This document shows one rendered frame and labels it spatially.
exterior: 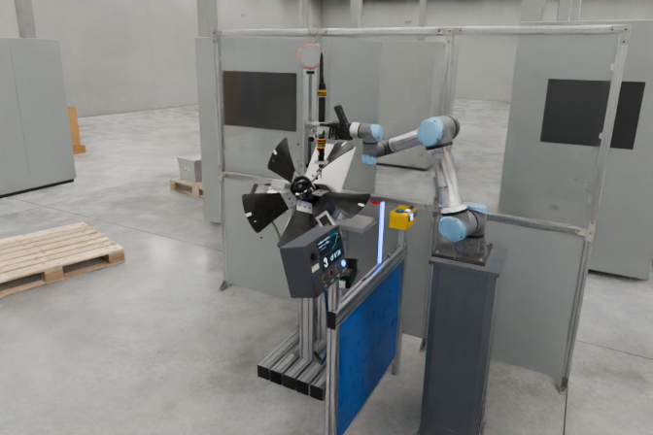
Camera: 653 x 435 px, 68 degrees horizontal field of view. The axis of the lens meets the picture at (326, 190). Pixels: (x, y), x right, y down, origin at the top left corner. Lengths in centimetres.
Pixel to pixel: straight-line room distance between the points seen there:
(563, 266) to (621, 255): 197
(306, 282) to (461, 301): 86
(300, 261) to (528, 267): 173
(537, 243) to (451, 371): 96
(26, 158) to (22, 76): 110
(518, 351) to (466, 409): 85
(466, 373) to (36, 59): 675
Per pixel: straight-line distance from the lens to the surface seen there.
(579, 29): 285
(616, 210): 486
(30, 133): 772
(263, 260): 383
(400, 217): 261
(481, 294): 227
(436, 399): 260
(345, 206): 241
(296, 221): 247
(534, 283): 311
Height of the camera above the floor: 188
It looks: 16 degrees down
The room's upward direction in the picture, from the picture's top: 1 degrees clockwise
